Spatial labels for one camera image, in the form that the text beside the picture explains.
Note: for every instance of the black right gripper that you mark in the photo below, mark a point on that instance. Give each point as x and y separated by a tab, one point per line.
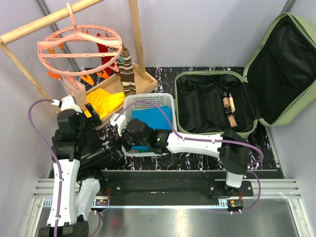
127	147

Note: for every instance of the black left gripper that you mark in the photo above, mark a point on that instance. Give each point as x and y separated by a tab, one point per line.
93	122

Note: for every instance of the blue shirt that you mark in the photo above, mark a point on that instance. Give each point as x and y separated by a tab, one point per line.
154	118

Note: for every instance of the green hard-shell suitcase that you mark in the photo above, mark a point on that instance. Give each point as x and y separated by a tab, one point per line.
277	83

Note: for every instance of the green shirt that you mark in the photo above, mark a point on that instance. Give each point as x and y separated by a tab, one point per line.
140	149

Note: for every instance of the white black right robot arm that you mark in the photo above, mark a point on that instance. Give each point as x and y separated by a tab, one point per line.
228	147

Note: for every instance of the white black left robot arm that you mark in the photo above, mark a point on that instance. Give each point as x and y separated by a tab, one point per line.
70	209

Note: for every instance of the yellow shorts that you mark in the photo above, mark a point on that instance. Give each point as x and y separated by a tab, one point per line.
103	102

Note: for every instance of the white plastic mesh basket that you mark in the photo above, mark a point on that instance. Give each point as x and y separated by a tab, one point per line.
164	137

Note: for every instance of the pale pink garment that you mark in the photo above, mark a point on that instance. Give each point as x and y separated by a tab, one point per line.
76	89

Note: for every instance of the black box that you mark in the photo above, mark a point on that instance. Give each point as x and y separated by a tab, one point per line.
90	152

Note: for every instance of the wooden clothes rack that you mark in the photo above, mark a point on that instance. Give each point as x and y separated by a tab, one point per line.
145	83

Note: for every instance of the orange clothespin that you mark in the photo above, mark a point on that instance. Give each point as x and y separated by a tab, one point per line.
88	79

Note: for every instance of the red garment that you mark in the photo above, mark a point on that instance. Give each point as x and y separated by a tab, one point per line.
108	71

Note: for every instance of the brown striped sock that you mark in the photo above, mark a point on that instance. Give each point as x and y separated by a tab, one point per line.
126	73

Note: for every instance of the teal clothespin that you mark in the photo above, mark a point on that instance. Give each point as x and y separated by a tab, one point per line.
121	58

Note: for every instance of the pink round clip hanger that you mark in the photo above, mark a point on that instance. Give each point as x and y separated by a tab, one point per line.
78	42

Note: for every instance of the beige cosmetic bottle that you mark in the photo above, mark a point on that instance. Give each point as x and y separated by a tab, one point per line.
228	102

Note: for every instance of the brown capped cosmetic bottle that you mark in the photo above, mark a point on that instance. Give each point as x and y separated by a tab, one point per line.
232	121

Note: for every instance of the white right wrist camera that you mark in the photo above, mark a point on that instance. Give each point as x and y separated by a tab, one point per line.
119	121

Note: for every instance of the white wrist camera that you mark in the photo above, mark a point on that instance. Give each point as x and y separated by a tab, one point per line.
67	102
119	121

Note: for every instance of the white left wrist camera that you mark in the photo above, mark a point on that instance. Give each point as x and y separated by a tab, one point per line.
67	102

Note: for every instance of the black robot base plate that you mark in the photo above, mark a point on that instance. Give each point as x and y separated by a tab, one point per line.
145	175

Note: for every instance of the aluminium frame rail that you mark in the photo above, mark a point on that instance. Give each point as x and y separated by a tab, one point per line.
204	193

